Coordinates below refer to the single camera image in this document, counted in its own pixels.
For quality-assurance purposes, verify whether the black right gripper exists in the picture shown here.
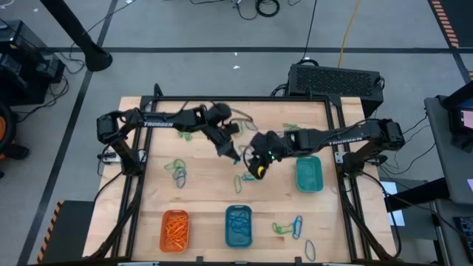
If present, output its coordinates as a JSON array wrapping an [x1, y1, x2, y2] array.
[[250, 131, 297, 181]]

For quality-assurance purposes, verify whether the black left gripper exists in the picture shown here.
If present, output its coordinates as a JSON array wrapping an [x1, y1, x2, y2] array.
[[199, 102, 241, 160]]

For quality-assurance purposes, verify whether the green plastic basket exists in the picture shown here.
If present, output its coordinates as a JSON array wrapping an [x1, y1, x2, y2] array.
[[295, 154, 324, 194]]

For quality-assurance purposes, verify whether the blue plastic basket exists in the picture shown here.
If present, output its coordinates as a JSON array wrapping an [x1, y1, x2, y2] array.
[[224, 205, 253, 249]]

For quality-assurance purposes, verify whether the orange plastic basket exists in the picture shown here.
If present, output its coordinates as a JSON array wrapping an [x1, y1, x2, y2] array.
[[159, 209, 191, 254]]

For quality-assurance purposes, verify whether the black perforated computer case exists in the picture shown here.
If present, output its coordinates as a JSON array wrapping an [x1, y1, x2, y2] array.
[[287, 63, 385, 120]]

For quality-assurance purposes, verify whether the black desk beam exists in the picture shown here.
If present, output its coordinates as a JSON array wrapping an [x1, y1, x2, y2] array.
[[384, 177, 450, 212]]

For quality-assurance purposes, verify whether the black pole stand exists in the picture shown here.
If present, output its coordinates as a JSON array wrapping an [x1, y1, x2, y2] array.
[[38, 0, 114, 73]]

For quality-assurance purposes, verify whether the black mat yellow striped edge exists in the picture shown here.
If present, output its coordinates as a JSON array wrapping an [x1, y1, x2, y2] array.
[[35, 199, 95, 265]]

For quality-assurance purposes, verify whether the grey desk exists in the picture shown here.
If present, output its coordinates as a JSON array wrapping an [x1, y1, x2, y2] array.
[[423, 95, 473, 206], [432, 199, 473, 266]]

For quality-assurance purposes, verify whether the black monitor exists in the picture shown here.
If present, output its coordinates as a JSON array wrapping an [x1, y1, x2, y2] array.
[[441, 79, 473, 153]]

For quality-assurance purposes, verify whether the black orange wheeled machine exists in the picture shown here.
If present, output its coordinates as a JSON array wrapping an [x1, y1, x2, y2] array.
[[0, 101, 31, 181]]

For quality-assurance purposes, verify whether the black keyboard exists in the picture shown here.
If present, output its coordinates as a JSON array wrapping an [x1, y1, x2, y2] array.
[[453, 216, 473, 256]]

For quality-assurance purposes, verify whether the black equipment cart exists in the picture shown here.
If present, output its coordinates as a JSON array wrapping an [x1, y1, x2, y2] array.
[[0, 18, 67, 108]]

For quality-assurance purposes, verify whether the black mat orange striped edge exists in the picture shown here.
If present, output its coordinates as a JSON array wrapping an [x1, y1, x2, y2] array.
[[427, 0, 473, 49]]

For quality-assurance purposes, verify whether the coiled black cable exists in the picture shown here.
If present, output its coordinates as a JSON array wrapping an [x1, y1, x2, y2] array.
[[254, 0, 281, 18]]

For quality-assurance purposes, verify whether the black floor cable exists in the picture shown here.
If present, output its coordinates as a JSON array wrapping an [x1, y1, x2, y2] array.
[[297, 0, 319, 67]]

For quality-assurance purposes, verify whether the yellow floor cable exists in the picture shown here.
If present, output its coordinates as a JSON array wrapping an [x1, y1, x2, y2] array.
[[336, 0, 362, 69]]

